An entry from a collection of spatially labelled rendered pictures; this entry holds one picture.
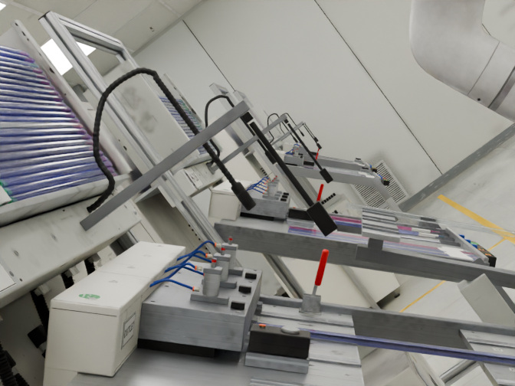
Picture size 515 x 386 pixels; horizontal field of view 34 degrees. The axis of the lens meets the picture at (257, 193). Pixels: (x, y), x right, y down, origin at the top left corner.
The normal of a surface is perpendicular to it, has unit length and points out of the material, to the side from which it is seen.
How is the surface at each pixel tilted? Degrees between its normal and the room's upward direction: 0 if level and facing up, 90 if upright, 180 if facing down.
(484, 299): 90
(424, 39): 75
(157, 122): 90
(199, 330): 90
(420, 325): 90
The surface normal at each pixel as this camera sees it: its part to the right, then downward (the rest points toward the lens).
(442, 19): -0.36, 0.38
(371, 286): -0.07, 0.08
